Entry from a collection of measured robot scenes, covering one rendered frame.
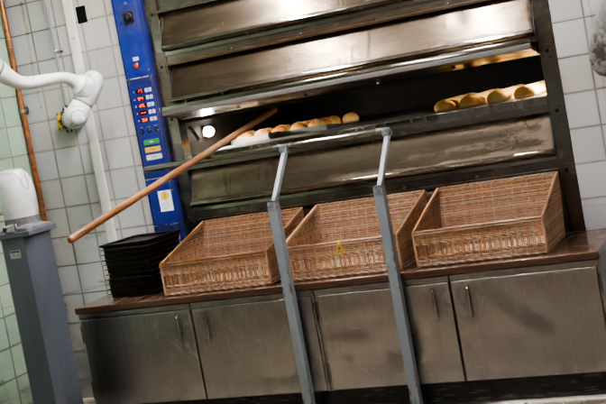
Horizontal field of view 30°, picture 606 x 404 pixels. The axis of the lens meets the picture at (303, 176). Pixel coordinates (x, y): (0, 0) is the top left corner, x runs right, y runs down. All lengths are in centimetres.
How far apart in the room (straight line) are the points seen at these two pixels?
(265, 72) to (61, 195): 134
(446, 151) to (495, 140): 23
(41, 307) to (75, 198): 100
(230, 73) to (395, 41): 84
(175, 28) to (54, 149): 95
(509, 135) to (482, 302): 83
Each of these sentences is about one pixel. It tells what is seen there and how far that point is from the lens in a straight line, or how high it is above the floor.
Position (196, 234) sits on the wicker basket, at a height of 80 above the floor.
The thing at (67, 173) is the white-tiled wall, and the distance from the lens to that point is 598.
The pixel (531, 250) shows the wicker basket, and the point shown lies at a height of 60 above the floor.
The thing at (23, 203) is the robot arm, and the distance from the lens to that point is 512.
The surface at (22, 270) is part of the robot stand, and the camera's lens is 513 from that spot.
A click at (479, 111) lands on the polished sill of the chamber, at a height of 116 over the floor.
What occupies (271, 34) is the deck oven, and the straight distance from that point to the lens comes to 536.
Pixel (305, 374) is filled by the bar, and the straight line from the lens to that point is 489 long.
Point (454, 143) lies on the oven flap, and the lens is 511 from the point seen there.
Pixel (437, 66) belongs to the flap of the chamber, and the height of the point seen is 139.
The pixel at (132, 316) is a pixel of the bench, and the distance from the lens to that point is 527.
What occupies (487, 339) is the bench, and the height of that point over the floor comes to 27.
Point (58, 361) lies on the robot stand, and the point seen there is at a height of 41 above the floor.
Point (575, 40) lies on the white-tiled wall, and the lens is 496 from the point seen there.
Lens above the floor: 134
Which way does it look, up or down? 4 degrees down
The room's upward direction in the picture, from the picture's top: 10 degrees counter-clockwise
